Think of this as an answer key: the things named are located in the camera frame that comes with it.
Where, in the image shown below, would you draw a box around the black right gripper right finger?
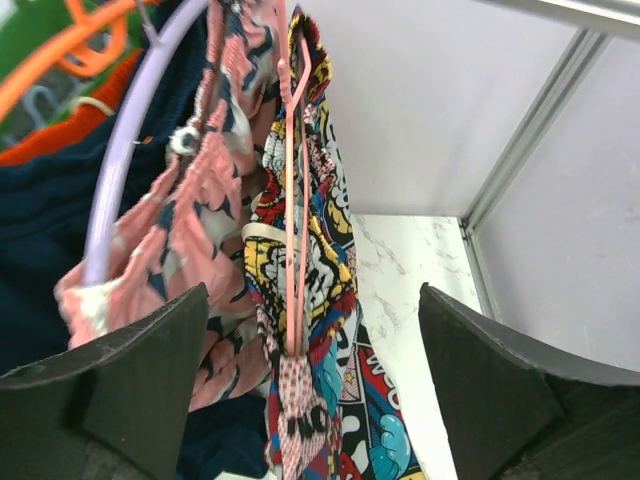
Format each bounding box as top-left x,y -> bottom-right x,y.
419,284 -> 639,480

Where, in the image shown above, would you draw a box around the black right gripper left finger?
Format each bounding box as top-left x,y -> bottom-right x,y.
1,285 -> 208,480

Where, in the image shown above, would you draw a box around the comic print shorts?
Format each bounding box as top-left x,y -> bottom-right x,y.
242,9 -> 422,479

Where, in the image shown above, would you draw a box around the pink wire hanger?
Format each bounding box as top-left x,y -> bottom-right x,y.
275,0 -> 311,357

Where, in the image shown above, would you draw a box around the pink shark print shorts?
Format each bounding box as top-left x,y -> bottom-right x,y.
54,1 -> 280,410

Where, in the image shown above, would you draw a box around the navy blue shorts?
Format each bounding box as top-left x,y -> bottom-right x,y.
0,0 -> 271,480

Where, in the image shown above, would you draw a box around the lilac hanger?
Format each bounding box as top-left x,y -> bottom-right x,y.
83,0 -> 208,286

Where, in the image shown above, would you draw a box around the orange shorts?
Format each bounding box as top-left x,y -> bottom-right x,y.
1,48 -> 143,167

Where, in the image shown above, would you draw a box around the orange hanger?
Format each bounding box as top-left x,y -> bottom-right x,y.
1,0 -> 151,117

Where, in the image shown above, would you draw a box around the metal clothes rail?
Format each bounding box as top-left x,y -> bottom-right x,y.
491,0 -> 639,35

